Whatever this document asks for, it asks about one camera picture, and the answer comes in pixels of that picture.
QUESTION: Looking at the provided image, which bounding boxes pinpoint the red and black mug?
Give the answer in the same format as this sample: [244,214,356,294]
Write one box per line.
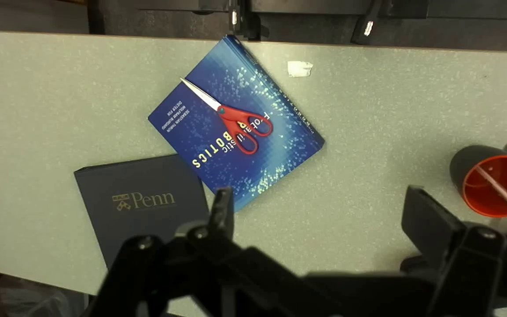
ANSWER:
[450,144,507,218]

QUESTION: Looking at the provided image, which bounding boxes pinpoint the dark grey Penn notebook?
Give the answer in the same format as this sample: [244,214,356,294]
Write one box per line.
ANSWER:
[75,154,210,267]

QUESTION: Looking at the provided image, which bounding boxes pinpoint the black clamp left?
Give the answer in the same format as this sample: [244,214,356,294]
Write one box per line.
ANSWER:
[229,0,261,40]

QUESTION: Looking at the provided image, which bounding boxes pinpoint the red handled scissors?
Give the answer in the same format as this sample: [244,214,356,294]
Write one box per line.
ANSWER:
[184,79,273,154]

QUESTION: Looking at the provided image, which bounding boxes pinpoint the blue robotics book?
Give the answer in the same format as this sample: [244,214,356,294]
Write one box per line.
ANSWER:
[148,35,325,209]

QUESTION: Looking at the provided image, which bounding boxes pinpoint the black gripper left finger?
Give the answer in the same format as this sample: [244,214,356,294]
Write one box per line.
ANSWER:
[208,188,235,237]

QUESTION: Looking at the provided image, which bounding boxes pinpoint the black clamp right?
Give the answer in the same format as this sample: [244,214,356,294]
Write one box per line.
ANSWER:
[353,0,383,44]

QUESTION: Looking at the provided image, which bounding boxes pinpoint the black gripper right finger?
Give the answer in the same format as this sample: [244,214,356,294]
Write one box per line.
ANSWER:
[402,186,464,257]

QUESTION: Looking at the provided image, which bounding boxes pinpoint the black clamp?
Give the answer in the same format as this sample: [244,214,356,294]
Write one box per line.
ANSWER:
[353,0,383,44]
[229,0,261,40]

